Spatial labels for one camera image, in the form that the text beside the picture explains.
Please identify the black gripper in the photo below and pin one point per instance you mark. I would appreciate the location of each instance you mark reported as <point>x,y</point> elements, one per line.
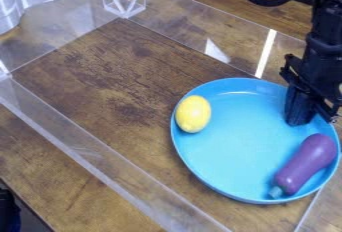
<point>314,78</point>

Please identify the blue round tray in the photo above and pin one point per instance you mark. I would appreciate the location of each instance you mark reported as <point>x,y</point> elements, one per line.
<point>248,142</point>

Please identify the yellow toy lemon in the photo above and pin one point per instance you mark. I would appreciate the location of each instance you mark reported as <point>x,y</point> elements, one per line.
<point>193,113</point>

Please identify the clear acrylic enclosure wall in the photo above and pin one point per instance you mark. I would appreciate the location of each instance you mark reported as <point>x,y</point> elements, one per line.
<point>94,73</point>

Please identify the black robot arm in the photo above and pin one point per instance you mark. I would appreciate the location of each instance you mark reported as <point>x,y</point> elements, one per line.
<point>328,21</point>

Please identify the purple toy eggplant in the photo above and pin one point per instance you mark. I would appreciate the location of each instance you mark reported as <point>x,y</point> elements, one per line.
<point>314,156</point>

